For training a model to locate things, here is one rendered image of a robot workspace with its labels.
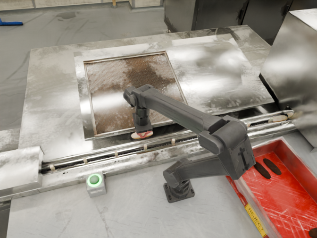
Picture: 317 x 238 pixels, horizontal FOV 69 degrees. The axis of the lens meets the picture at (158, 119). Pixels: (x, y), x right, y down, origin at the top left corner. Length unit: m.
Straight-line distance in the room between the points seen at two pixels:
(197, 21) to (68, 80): 1.70
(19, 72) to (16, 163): 2.27
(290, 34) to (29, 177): 1.35
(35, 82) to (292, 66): 1.47
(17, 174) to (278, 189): 1.10
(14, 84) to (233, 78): 2.46
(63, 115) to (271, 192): 1.10
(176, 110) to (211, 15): 2.23
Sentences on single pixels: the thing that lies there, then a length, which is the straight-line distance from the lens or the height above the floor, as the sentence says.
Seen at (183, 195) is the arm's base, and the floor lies 0.86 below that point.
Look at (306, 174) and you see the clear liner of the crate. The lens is 1.19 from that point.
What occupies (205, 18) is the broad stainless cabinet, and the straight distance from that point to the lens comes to 2.82.
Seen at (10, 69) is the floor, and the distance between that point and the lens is 3.40.
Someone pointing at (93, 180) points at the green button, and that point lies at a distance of 0.99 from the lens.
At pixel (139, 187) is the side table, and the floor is 0.82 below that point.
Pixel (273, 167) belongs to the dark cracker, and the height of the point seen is 0.83.
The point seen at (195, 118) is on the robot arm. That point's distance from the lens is 0.63.
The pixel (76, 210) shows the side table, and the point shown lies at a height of 0.82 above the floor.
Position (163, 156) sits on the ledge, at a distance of 1.07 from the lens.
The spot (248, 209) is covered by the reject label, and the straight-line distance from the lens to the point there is 1.05.
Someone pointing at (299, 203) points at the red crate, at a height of 0.82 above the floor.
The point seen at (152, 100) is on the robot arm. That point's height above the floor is 1.24.
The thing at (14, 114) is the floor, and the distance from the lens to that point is 2.75.
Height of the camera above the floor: 1.77
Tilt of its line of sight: 48 degrees down
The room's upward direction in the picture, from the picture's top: 3 degrees clockwise
